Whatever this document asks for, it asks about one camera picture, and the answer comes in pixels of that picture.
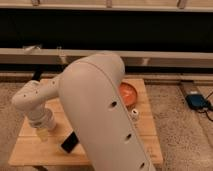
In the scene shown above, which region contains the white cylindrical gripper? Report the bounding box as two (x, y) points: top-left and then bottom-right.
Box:
(28, 108), (56, 142)

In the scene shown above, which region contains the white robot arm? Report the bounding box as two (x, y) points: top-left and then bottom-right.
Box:
(12, 52), (156, 171)

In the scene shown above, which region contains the wooden table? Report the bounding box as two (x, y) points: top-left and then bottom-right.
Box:
(9, 79), (163, 166)

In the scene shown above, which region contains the black smartphone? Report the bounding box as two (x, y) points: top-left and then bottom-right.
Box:
(61, 132), (79, 153)

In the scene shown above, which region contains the white small bottle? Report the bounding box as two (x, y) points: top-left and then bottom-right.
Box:
(130, 108), (140, 122)

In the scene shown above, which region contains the orange bowl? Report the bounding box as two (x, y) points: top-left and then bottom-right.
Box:
(119, 82), (137, 107)

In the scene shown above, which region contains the blue box on floor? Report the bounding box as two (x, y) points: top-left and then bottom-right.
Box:
(186, 94), (210, 110)

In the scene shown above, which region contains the black cable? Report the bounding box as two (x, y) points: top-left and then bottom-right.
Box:
(199, 90), (213, 122)

